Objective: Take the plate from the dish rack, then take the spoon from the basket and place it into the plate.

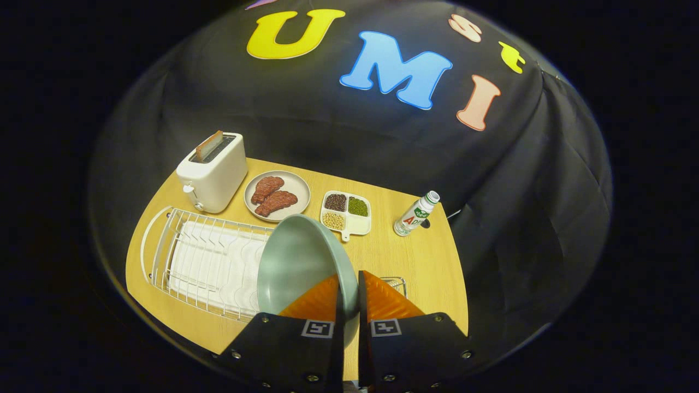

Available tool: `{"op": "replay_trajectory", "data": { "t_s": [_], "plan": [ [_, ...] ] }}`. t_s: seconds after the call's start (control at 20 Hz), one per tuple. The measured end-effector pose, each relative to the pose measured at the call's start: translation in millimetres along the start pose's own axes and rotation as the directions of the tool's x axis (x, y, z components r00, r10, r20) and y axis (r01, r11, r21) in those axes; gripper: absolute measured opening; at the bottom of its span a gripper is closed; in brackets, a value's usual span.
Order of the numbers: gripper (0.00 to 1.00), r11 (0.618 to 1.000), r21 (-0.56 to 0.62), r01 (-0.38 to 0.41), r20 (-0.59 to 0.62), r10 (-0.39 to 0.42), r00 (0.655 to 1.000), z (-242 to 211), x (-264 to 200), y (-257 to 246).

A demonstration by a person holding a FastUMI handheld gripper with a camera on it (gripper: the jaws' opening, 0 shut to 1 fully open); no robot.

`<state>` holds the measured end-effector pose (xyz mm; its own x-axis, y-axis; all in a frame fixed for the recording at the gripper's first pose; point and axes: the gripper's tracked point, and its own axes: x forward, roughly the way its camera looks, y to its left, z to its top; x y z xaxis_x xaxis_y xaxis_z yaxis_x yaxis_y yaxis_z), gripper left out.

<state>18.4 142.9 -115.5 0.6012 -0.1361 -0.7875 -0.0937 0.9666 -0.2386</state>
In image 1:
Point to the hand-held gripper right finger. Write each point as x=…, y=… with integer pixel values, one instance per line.
x=415, y=355

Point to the white divided dish with beans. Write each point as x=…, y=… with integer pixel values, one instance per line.
x=357, y=224

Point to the white toaster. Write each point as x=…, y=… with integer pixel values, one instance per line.
x=215, y=183

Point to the brown meat slice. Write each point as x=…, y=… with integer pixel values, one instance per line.
x=277, y=203
x=266, y=188

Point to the black backdrop cloth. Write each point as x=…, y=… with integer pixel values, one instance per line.
x=519, y=218

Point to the brown toast slice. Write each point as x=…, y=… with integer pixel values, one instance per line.
x=209, y=146

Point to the white drink bottle green cap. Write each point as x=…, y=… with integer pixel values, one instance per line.
x=415, y=215

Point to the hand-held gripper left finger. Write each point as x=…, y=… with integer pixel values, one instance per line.
x=284, y=355

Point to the pale green plate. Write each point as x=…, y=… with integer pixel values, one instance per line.
x=297, y=262

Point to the beige plate with meat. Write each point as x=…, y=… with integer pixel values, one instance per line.
x=297, y=183

